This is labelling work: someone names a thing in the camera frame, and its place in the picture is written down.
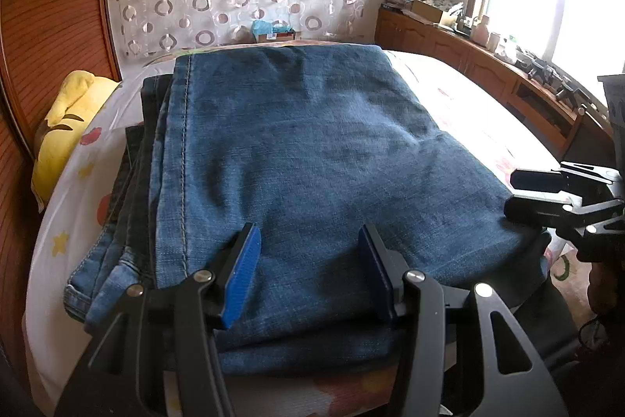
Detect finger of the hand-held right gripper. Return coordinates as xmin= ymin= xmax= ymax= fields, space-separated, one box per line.
xmin=510 ymin=162 xmax=622 ymax=199
xmin=504 ymin=195 xmax=625 ymax=234

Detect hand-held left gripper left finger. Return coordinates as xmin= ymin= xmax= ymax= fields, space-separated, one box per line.
xmin=54 ymin=222 xmax=262 ymax=417

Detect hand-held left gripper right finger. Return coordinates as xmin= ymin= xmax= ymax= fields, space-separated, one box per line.
xmin=358 ymin=224 xmax=570 ymax=417

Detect blue denim pants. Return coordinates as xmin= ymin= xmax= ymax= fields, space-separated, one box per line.
xmin=63 ymin=43 xmax=552 ymax=379

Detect person's right hand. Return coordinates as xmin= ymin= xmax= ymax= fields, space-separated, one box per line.
xmin=587 ymin=261 xmax=625 ymax=317

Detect wooden cabinet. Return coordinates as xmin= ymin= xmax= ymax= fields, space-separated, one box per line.
xmin=376 ymin=4 xmax=616 ymax=159

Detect pale pink bottle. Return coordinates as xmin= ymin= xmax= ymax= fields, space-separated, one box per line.
xmin=471 ymin=15 xmax=491 ymax=47

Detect white fruit print sheet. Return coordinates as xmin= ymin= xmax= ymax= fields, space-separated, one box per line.
xmin=22 ymin=77 xmax=411 ymax=417

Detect open brown cardboard tray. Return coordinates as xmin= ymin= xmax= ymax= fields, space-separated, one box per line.
xmin=412 ymin=0 xmax=457 ymax=25

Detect yellow plush toy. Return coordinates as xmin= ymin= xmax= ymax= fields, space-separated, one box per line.
xmin=30 ymin=70 xmax=120 ymax=210

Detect small cardboard box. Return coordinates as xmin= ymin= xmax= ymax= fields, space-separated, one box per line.
xmin=250 ymin=19 xmax=296 ymax=44

